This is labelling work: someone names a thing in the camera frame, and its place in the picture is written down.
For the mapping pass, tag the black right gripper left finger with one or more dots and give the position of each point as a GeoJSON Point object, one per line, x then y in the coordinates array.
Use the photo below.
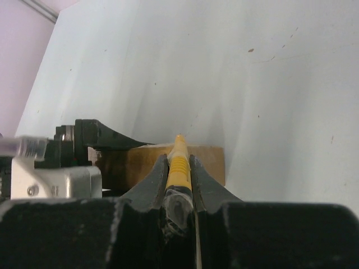
{"type": "Point", "coordinates": [111, 232]}

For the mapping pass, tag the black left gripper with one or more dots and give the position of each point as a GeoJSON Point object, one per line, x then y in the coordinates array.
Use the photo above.
{"type": "Point", "coordinates": [68, 148]}

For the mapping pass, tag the yellow utility knife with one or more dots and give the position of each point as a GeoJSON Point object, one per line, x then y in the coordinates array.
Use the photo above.
{"type": "Point", "coordinates": [178, 200]}

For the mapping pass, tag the brown cardboard express box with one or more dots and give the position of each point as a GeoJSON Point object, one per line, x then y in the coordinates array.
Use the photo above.
{"type": "Point", "coordinates": [123, 169]}

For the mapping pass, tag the left aluminium frame post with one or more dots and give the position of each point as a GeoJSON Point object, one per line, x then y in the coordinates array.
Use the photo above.
{"type": "Point", "coordinates": [42, 9]}

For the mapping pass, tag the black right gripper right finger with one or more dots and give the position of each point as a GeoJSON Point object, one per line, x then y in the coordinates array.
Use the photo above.
{"type": "Point", "coordinates": [238, 234]}

